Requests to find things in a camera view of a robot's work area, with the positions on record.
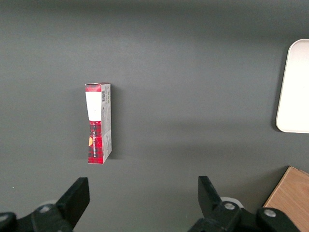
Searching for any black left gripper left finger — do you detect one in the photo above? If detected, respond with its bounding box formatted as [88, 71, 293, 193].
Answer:
[0, 177, 90, 232]

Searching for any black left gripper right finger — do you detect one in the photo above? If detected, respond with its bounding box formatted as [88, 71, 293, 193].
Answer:
[188, 175, 298, 232]

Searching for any wooden drawer cabinet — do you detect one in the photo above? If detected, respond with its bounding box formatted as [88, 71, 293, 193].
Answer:
[262, 165, 309, 232]

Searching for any red plaid cardboard box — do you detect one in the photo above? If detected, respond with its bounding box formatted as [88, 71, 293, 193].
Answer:
[84, 82, 112, 165]

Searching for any white rectangular tray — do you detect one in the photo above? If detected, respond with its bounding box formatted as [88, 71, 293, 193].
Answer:
[275, 38, 309, 134]

